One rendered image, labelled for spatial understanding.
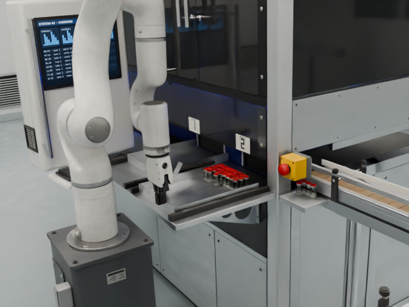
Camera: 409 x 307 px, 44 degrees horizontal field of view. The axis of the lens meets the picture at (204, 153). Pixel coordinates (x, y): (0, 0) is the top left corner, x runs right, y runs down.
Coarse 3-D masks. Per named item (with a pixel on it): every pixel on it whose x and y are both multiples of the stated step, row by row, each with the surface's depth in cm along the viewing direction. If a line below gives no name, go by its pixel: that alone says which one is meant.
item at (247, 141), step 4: (236, 136) 190; (240, 136) 188; (244, 136) 186; (236, 140) 190; (240, 140) 188; (248, 140) 184; (236, 144) 191; (240, 144) 189; (248, 144) 184; (236, 148) 192; (240, 148) 189; (248, 148) 185; (248, 152) 185
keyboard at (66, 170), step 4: (120, 152) 246; (124, 152) 245; (128, 152) 245; (132, 152) 245; (108, 156) 241; (112, 156) 241; (116, 156) 241; (120, 156) 241; (124, 156) 243; (64, 168) 227; (68, 168) 227; (56, 172) 226; (60, 172) 225; (64, 172) 222; (68, 172) 222; (60, 176) 223; (64, 176) 221; (68, 176) 219; (68, 180) 218
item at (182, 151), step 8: (176, 144) 227; (184, 144) 230; (192, 144) 232; (136, 152) 217; (176, 152) 225; (184, 152) 225; (192, 152) 224; (200, 152) 224; (208, 152) 223; (128, 160) 215; (136, 160) 208; (144, 160) 217; (176, 160) 215; (184, 160) 214; (192, 160) 214; (200, 160) 205; (208, 160) 207; (216, 160) 209; (224, 160) 212; (144, 168) 203
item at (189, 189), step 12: (180, 180) 192; (192, 180) 192; (204, 180) 192; (144, 192) 179; (168, 192) 182; (180, 192) 181; (192, 192) 181; (204, 192) 180; (216, 192) 180; (228, 192) 172; (156, 204) 173; (168, 204) 165; (180, 204) 172; (192, 204) 165
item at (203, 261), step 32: (384, 160) 205; (160, 224) 266; (320, 224) 193; (160, 256) 275; (192, 256) 242; (224, 256) 217; (256, 256) 196; (320, 256) 198; (384, 256) 222; (192, 288) 249; (224, 288) 222; (256, 288) 200; (320, 288) 203
